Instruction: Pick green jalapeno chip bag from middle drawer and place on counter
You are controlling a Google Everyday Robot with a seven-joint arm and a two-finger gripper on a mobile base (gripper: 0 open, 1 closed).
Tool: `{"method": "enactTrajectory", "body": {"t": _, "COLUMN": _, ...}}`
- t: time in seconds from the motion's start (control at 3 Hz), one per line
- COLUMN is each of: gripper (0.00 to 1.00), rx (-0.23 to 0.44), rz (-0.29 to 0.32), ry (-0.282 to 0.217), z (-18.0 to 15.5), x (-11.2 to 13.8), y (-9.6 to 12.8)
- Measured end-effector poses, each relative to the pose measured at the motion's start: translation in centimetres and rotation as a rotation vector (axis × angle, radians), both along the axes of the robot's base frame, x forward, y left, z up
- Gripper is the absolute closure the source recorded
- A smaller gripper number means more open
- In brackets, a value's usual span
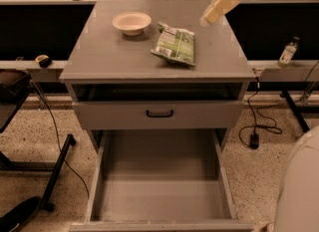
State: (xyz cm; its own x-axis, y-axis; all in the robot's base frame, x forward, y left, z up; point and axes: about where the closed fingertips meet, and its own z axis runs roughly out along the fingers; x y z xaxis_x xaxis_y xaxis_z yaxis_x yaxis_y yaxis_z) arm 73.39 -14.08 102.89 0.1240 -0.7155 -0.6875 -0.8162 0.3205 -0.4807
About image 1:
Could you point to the green jalapeno chip bag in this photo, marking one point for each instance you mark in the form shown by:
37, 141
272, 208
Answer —
175, 45

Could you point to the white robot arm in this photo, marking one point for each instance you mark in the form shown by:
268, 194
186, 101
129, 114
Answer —
297, 208

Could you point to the grey drawer cabinet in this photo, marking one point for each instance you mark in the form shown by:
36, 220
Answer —
109, 66

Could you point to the closed grey drawer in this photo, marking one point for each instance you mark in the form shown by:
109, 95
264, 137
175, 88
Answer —
132, 115

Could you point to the open grey drawer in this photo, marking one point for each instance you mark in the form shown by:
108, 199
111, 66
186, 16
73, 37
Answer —
160, 181

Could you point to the small clear bottle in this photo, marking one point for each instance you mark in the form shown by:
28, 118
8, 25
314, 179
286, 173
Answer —
288, 52

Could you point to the white paper bowl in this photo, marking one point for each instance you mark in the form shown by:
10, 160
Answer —
132, 23

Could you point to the black wheeled stand right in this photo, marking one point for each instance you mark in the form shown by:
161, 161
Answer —
300, 107

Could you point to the black yellow tape measure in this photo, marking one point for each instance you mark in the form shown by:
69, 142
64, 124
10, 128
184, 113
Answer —
43, 60

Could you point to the black shoe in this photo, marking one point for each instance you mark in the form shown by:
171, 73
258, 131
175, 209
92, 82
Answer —
19, 214

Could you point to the black drawer handle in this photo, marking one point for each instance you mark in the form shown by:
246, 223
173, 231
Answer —
159, 114

